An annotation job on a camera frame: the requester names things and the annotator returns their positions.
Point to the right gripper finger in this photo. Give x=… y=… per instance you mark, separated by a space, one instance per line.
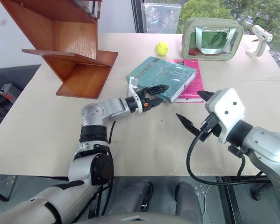
x=206 y=95
x=188 y=124

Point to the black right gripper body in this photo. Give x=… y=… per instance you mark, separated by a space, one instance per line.
x=211 y=137

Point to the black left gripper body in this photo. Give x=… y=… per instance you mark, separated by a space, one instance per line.
x=147 y=100

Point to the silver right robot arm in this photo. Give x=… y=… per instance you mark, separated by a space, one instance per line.
x=268 y=149

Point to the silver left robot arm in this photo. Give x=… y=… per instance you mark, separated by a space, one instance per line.
x=93 y=114

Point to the teal plastic-wrapped book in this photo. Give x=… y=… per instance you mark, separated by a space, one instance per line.
x=160 y=72

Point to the wooden bookshelf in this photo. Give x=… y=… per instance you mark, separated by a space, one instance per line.
x=79 y=77

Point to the book spines on shelf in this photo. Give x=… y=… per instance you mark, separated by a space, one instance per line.
x=94 y=9

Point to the pink booklet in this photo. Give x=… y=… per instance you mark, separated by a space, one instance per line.
x=196 y=84

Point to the yellow tennis ball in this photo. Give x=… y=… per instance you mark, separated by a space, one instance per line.
x=162 y=48

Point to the green transparent zip pouch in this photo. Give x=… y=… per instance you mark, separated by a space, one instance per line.
x=212 y=39

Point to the dark rounded grey shape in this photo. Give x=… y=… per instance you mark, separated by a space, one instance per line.
x=132 y=198
x=188 y=200

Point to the white hot glue gun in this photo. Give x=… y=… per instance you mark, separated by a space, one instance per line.
x=259 y=45

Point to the clear plastic bag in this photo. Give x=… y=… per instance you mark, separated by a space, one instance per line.
x=160 y=16

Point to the grey robot torso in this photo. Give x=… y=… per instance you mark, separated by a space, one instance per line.
x=130 y=219

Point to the grey box with orange label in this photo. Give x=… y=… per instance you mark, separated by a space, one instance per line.
x=10 y=92

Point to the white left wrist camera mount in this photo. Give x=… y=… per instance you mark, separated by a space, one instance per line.
x=131 y=89

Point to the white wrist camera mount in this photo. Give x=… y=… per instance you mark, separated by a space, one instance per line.
x=228 y=109
x=131 y=89

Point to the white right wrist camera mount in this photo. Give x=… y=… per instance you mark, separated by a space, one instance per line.
x=228 y=109

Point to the black table frame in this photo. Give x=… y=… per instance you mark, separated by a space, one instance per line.
x=233 y=203

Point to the black window frame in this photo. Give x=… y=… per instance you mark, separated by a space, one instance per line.
x=137 y=16

